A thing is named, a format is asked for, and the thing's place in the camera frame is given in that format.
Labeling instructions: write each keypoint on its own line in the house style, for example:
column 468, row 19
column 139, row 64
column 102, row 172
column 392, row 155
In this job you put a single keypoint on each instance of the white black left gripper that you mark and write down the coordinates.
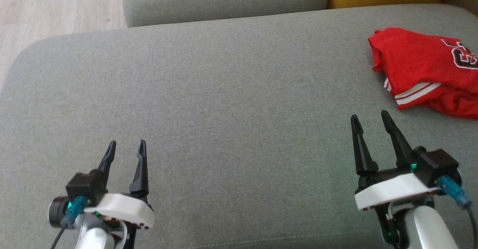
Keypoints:
column 123, row 208

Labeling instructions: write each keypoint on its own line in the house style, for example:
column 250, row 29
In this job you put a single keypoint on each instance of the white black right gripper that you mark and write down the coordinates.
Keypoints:
column 392, row 189

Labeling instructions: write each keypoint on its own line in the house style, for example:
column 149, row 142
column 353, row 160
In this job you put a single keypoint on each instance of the red jersey with white sleeves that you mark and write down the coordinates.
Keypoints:
column 410, row 58

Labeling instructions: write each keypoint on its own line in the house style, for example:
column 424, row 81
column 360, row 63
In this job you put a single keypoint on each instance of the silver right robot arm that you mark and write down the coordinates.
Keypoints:
column 429, row 230

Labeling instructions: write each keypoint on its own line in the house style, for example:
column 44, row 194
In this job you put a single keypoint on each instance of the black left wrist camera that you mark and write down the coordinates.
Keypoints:
column 86, row 185

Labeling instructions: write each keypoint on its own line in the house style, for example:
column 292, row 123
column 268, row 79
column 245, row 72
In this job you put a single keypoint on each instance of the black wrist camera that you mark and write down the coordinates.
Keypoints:
column 440, row 165
column 86, row 185

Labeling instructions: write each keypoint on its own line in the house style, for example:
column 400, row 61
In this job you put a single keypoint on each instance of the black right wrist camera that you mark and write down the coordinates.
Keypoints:
column 440, row 165

